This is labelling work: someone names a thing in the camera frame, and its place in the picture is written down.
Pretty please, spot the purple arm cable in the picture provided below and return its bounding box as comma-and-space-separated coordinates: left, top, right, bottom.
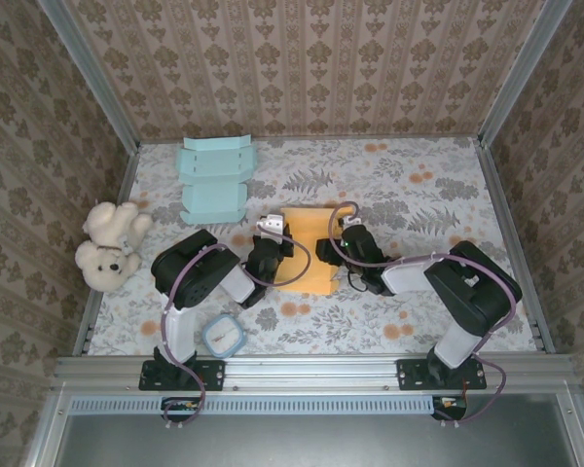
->
159, 226, 312, 432
326, 201, 520, 429

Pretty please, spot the aluminium side rail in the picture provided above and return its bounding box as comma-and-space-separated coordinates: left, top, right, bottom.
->
472, 138, 557, 355
71, 144, 142, 357

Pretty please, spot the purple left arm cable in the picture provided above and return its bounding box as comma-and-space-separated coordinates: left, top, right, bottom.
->
159, 226, 312, 432

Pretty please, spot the grey metal panel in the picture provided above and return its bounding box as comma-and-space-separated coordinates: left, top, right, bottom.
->
53, 413, 583, 467

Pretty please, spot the light blue cardboard box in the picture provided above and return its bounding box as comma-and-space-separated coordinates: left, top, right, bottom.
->
176, 134, 258, 226

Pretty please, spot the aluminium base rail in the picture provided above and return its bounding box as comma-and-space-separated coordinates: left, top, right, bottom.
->
53, 353, 579, 393

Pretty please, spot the yellow cardboard box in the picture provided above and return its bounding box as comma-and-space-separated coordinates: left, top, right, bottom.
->
275, 204, 345, 297

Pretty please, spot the black connector bracket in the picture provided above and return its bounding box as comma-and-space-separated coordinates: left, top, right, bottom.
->
161, 396, 204, 432
430, 394, 469, 429

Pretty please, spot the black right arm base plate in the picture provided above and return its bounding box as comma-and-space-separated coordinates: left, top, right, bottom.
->
396, 357, 488, 391

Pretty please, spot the white teddy bear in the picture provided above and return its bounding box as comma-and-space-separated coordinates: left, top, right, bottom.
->
74, 199, 154, 293

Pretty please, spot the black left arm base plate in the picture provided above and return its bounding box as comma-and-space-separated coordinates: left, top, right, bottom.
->
138, 358, 227, 392

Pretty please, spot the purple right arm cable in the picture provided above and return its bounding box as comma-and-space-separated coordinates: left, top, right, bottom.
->
326, 201, 520, 429

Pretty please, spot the slotted grey cable duct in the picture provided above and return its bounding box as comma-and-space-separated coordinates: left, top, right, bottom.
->
69, 393, 468, 415

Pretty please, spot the aluminium frame post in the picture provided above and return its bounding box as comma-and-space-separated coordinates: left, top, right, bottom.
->
476, 0, 579, 147
36, 0, 142, 153

